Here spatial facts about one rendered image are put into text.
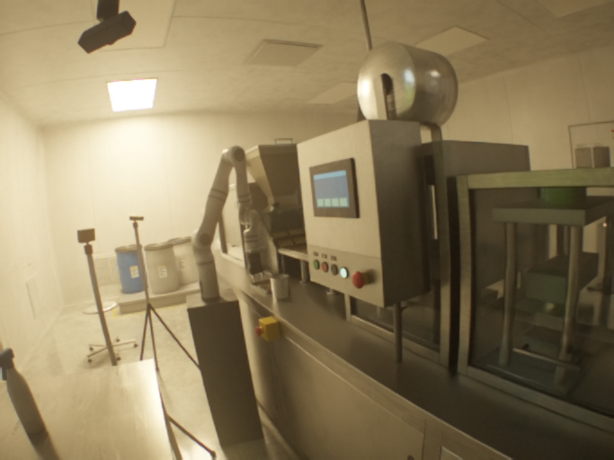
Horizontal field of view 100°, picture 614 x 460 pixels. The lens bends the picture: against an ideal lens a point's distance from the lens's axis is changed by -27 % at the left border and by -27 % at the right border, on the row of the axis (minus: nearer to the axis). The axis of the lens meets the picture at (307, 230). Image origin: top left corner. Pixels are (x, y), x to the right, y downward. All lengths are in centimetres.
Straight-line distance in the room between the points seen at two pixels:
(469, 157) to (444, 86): 32
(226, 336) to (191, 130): 437
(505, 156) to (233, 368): 143
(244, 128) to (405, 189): 519
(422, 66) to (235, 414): 170
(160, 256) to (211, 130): 225
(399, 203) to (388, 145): 13
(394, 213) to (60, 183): 523
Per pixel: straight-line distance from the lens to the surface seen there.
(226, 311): 161
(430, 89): 106
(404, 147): 79
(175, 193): 550
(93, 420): 111
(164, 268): 456
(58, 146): 571
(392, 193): 75
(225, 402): 182
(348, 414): 107
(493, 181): 71
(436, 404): 78
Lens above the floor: 126
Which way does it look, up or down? 7 degrees down
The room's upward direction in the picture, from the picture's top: 6 degrees counter-clockwise
